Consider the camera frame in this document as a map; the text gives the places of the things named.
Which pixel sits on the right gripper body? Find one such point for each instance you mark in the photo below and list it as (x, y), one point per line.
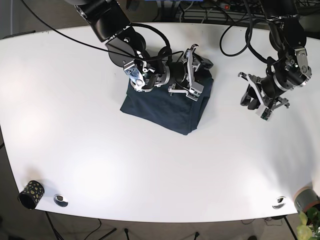
(180, 77)

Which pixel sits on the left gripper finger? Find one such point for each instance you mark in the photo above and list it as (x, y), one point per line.
(250, 99)

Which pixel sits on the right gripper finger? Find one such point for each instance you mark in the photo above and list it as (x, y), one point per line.
(200, 62)

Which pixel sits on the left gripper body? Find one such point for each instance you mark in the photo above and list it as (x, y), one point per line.
(269, 90)

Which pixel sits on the dark blue T-shirt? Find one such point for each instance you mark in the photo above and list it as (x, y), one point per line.
(174, 112)

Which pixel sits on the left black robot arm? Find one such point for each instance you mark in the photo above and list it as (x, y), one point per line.
(286, 36)

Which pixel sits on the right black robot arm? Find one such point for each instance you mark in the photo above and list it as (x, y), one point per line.
(127, 49)

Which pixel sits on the grey tape roll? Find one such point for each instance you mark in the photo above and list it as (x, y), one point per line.
(305, 199)

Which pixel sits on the green potted plant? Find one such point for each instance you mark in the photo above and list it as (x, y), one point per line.
(309, 228)

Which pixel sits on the black gold-dotted cup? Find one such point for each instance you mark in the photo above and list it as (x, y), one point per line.
(31, 195)

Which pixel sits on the right table cable grommet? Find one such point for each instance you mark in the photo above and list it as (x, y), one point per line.
(279, 203)

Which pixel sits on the table cable grommet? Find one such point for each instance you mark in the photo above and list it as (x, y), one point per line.
(60, 200)
(279, 203)

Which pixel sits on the left table cable grommet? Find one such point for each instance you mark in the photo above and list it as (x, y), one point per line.
(60, 200)

